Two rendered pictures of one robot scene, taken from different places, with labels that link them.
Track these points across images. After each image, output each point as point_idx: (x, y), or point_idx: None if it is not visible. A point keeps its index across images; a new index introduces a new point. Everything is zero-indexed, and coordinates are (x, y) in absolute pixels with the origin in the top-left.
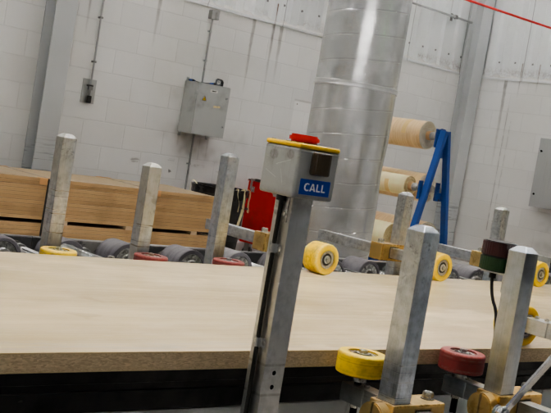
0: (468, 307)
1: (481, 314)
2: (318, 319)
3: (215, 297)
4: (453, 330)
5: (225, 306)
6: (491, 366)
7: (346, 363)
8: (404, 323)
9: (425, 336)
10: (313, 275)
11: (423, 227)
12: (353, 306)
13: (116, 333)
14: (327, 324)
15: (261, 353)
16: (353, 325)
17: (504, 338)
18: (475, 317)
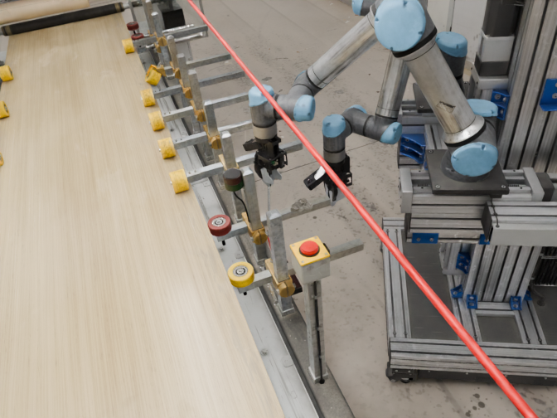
0: (89, 177)
1: (107, 177)
2: (153, 269)
3: (99, 316)
4: (159, 206)
5: (130, 316)
6: (253, 221)
7: (246, 282)
8: (283, 251)
9: (179, 226)
10: (0, 235)
11: (277, 213)
12: (106, 240)
13: (230, 395)
14: (163, 268)
15: (320, 328)
16: (163, 255)
17: (255, 208)
18: (118, 183)
